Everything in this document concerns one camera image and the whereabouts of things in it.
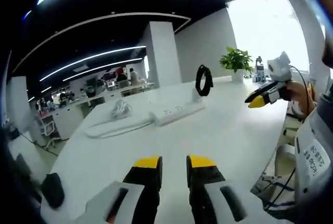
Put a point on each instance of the white power strip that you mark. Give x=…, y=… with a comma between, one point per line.
x=179, y=112

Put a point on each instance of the white worn device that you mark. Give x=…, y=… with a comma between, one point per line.
x=312, y=156

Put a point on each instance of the white charger adapter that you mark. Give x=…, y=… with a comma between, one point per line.
x=197, y=96

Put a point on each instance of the row of white office workstations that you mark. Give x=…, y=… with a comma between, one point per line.
x=104, y=96

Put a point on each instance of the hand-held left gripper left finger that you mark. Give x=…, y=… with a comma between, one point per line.
x=145, y=195

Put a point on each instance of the person's right hand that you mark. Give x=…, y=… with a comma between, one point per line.
x=299, y=96

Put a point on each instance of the striped white shirt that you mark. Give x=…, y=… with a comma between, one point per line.
x=275, y=192

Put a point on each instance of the white desk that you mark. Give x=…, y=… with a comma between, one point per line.
x=182, y=140

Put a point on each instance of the black oval object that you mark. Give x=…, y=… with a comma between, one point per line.
x=53, y=190

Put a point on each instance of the green potted plant white pot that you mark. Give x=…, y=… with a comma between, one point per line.
x=237, y=61

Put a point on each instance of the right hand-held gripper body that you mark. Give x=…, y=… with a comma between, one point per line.
x=279, y=69

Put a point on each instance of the dark blue tabletop device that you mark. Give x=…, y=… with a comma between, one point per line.
x=259, y=69

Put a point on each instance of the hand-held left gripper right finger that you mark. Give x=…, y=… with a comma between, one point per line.
x=203, y=198

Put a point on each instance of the white office chair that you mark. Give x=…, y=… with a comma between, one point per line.
x=49, y=130

